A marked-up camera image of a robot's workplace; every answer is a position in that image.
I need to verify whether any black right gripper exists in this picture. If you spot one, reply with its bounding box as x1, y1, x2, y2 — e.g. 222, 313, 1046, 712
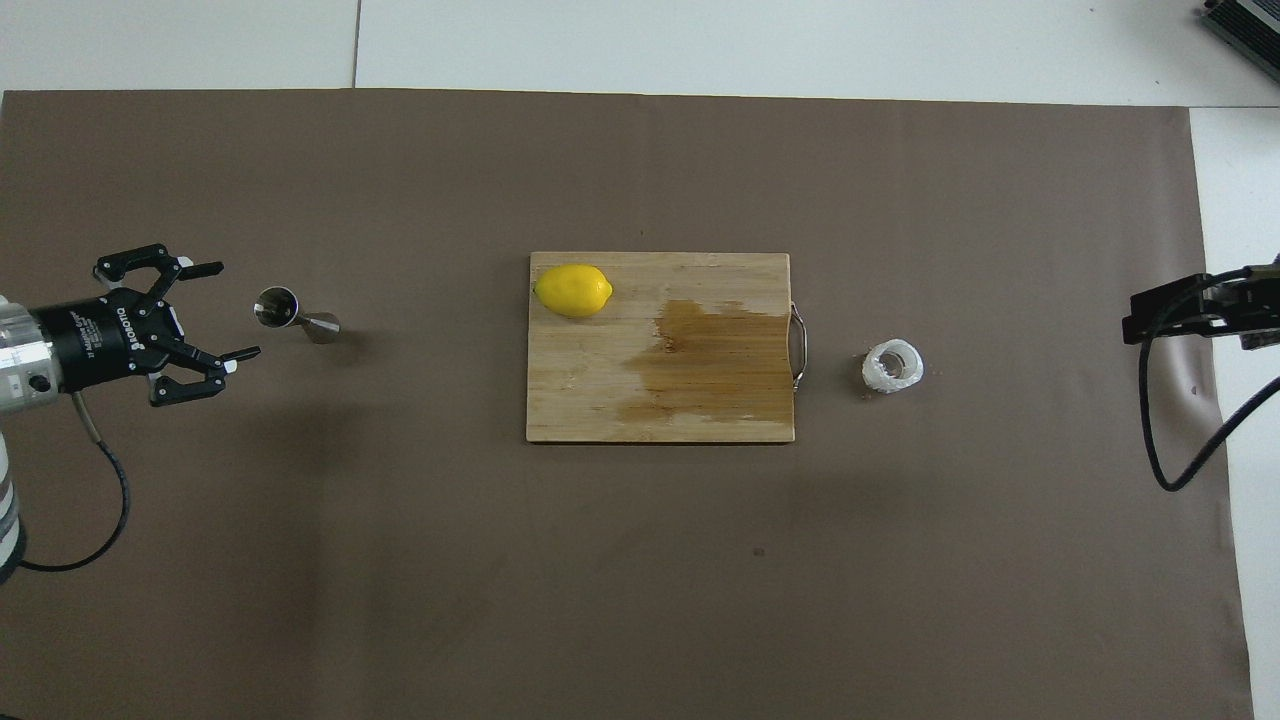
1122, 255, 1280, 351

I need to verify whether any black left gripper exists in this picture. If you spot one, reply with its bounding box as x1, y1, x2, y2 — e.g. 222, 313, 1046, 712
33, 242, 263, 408

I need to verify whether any steel double jigger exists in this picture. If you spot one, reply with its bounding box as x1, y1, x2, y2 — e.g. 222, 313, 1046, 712
253, 286, 342, 346

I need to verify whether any black ribbed electronic device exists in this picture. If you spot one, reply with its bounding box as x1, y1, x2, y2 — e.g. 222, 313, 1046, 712
1200, 0, 1280, 83

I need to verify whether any yellow lemon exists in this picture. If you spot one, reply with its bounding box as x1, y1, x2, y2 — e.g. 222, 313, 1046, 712
533, 263, 614, 319

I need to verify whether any wooden cutting board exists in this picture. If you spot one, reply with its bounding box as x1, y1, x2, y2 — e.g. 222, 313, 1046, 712
526, 251, 809, 445

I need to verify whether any brown paper table mat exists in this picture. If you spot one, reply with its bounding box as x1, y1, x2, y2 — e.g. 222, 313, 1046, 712
0, 88, 1256, 720

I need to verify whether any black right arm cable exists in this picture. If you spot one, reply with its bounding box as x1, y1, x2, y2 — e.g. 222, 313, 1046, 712
1140, 265, 1280, 493

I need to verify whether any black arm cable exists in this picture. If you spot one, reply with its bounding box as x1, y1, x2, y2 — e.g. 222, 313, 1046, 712
18, 390, 133, 573
1140, 265, 1280, 493

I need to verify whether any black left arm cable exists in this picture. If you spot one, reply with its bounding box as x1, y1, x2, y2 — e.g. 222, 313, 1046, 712
18, 390, 133, 573

